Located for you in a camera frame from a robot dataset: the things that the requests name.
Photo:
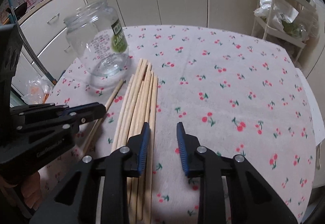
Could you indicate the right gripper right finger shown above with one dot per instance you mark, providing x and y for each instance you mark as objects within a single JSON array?
[{"x": 252, "y": 199}]

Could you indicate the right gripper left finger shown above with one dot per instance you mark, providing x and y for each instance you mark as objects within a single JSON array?
[{"x": 97, "y": 187}]

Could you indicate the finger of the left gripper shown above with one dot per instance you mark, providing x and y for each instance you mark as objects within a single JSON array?
[
  {"x": 42, "y": 124},
  {"x": 86, "y": 108}
]

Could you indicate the lone bamboo chopstick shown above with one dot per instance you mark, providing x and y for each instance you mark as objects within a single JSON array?
[{"x": 98, "y": 122}]

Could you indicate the bamboo chopstick one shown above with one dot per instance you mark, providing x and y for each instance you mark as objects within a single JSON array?
[{"x": 121, "y": 114}]

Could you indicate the bamboo chopstick four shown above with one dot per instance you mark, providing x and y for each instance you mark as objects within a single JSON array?
[{"x": 133, "y": 182}]

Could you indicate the clear glass jar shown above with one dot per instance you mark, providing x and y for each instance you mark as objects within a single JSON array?
[{"x": 95, "y": 33}]

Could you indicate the bamboo chopstick five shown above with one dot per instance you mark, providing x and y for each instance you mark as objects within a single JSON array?
[{"x": 136, "y": 212}]

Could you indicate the bamboo chopstick three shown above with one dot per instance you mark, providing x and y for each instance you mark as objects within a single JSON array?
[{"x": 133, "y": 103}]

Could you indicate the bamboo chopstick six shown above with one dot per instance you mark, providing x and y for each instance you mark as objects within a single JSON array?
[{"x": 147, "y": 206}]

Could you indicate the plastic bag with orange items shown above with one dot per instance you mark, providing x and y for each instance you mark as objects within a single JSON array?
[{"x": 38, "y": 91}]

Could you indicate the cherry print tablecloth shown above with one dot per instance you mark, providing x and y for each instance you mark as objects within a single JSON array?
[{"x": 238, "y": 95}]

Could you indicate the white storage trolley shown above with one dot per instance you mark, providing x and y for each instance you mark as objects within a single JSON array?
[{"x": 292, "y": 21}]

